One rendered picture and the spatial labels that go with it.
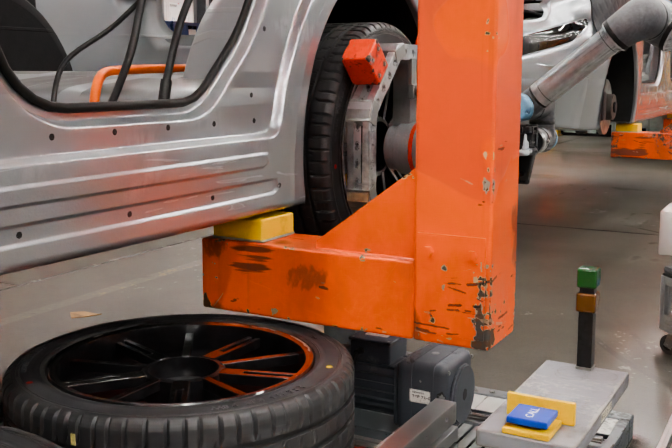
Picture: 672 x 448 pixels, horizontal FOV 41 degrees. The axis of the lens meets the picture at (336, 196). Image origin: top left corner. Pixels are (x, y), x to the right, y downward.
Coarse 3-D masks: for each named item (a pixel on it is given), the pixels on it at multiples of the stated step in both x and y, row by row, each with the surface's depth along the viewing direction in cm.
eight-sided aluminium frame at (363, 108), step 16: (384, 48) 227; (400, 48) 227; (416, 48) 236; (384, 80) 221; (368, 96) 218; (384, 96) 222; (352, 112) 217; (368, 112) 215; (352, 128) 218; (368, 128) 216; (352, 144) 218; (368, 144) 216; (352, 160) 219; (368, 160) 217; (352, 176) 219; (368, 176) 217; (352, 192) 220; (368, 192) 218; (352, 208) 222
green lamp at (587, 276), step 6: (582, 270) 182; (588, 270) 181; (594, 270) 181; (600, 270) 183; (582, 276) 182; (588, 276) 181; (594, 276) 181; (600, 276) 184; (582, 282) 182; (588, 282) 181; (594, 282) 181; (588, 288) 182; (594, 288) 181
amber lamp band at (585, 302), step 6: (576, 294) 183; (582, 294) 182; (588, 294) 182; (594, 294) 182; (576, 300) 183; (582, 300) 182; (588, 300) 182; (594, 300) 181; (576, 306) 183; (582, 306) 183; (588, 306) 182; (594, 306) 182; (588, 312) 182; (594, 312) 182
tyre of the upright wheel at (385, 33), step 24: (336, 24) 239; (360, 24) 235; (384, 24) 239; (336, 48) 224; (312, 72) 222; (336, 72) 220; (312, 96) 220; (336, 96) 218; (312, 120) 217; (336, 120) 218; (312, 144) 217; (336, 144) 219; (312, 168) 218; (336, 168) 220; (312, 192) 220; (336, 192) 221; (312, 216) 224; (336, 216) 222
